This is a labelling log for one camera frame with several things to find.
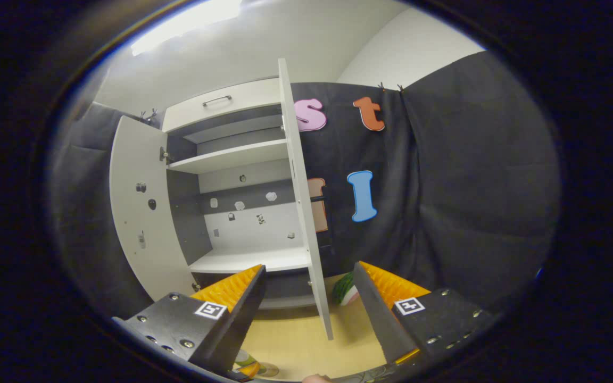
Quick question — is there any white and grey cabinet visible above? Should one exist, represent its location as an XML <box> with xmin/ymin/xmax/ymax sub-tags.
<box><xmin>162</xmin><ymin>77</ymin><xmax>320</xmax><ymax>312</ymax></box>

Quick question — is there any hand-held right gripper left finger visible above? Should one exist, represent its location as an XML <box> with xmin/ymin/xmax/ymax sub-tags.
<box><xmin>112</xmin><ymin>264</ymin><xmax>267</xmax><ymax>376</ymax></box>

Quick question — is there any white cabinet drawer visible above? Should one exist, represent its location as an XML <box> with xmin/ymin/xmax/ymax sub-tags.
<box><xmin>162</xmin><ymin>78</ymin><xmax>281</xmax><ymax>134</ymax></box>

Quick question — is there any white cabinet door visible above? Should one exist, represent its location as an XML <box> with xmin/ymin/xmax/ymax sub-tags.
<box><xmin>109</xmin><ymin>115</ymin><xmax>196</xmax><ymax>302</ymax></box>
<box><xmin>277</xmin><ymin>57</ymin><xmax>335</xmax><ymax>341</ymax></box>

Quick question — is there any watermelon slice toy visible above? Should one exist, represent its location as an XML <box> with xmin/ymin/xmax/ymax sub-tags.
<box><xmin>332</xmin><ymin>271</ymin><xmax>360</xmax><ymax>306</ymax></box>

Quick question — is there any green label plastic bottle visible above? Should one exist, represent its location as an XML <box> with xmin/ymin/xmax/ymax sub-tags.
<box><xmin>234</xmin><ymin>348</ymin><xmax>262</xmax><ymax>379</ymax></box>

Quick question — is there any white cabinet shelf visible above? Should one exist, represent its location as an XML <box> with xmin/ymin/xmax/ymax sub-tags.
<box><xmin>167</xmin><ymin>138</ymin><xmax>289</xmax><ymax>174</ymax></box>
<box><xmin>188</xmin><ymin>246</ymin><xmax>310</xmax><ymax>274</ymax></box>

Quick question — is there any black backdrop cloth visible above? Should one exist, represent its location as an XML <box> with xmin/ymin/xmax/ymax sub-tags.
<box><xmin>48</xmin><ymin>51</ymin><xmax>561</xmax><ymax>320</ymax></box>

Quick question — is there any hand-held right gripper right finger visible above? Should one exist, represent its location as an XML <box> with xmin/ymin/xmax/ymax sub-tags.
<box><xmin>353</xmin><ymin>261</ymin><xmax>494</xmax><ymax>365</ymax></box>

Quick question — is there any black door handle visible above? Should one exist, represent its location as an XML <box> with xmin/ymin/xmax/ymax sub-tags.
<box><xmin>311</xmin><ymin>194</ymin><xmax>335</xmax><ymax>251</ymax></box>

